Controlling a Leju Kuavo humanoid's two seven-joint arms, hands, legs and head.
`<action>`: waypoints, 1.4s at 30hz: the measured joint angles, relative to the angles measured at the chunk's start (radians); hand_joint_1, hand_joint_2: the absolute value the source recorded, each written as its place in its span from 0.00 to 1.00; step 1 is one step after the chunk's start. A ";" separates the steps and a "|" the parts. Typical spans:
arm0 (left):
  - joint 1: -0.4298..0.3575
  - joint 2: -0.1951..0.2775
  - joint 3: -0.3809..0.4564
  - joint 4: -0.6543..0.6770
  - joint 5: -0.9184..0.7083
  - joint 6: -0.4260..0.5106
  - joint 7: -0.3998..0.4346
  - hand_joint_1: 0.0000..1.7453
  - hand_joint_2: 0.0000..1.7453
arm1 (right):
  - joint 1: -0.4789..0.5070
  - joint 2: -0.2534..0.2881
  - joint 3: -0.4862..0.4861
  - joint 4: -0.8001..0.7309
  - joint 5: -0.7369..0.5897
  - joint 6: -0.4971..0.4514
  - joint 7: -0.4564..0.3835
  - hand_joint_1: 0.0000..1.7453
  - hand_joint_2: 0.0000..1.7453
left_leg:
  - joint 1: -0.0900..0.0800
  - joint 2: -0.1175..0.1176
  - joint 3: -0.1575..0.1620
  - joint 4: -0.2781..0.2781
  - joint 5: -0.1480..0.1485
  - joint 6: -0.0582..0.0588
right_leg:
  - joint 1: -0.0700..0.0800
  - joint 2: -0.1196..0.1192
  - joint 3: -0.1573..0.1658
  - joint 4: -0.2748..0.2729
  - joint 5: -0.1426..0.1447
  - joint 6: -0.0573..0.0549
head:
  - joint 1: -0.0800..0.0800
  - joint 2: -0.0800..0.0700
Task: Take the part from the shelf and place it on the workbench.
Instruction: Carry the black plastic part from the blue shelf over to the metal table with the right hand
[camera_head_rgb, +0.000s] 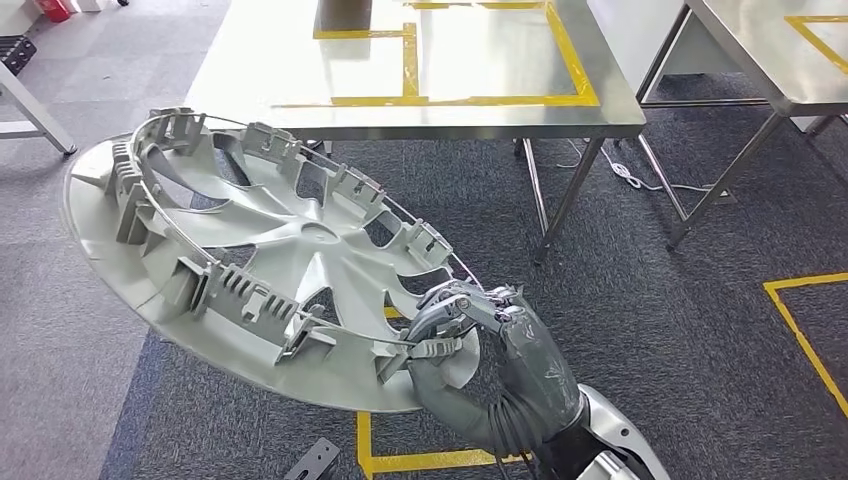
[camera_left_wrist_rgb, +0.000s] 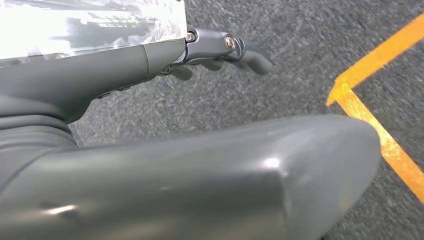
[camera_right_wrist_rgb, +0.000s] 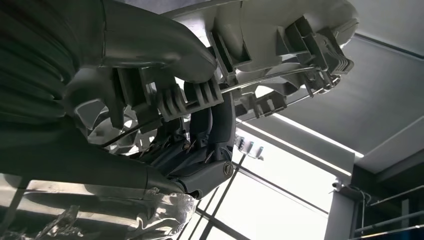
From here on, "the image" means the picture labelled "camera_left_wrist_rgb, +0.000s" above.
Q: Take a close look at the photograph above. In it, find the yellow floor tape square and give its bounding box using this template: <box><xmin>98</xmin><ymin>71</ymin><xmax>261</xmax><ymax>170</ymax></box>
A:
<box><xmin>326</xmin><ymin>13</ymin><xmax>424</xmax><ymax>205</ymax></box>

